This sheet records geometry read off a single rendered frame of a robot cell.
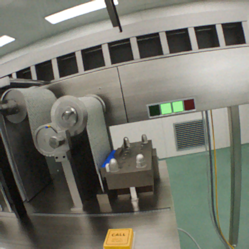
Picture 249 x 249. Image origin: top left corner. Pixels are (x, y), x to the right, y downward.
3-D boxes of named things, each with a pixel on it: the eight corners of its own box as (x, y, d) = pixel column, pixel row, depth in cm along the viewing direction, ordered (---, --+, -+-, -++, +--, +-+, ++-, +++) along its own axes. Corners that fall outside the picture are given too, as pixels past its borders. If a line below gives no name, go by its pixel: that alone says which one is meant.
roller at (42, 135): (38, 156, 69) (30, 127, 68) (64, 141, 94) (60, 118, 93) (63, 153, 67) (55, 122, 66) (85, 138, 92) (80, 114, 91)
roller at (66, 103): (58, 134, 66) (51, 103, 64) (82, 122, 91) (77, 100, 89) (86, 129, 64) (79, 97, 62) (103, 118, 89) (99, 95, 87)
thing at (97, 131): (97, 174, 67) (86, 125, 64) (110, 153, 90) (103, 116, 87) (98, 173, 67) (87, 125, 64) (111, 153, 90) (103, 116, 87)
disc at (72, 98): (55, 139, 67) (47, 100, 64) (56, 138, 67) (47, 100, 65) (91, 133, 64) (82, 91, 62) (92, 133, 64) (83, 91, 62)
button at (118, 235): (104, 252, 42) (102, 246, 41) (110, 234, 48) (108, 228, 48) (131, 252, 40) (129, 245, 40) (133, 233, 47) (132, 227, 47)
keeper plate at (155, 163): (155, 179, 78) (151, 155, 76) (154, 169, 87) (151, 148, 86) (161, 178, 77) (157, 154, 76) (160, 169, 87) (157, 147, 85)
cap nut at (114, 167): (108, 173, 63) (106, 161, 63) (111, 168, 67) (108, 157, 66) (119, 172, 63) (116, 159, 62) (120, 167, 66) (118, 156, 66)
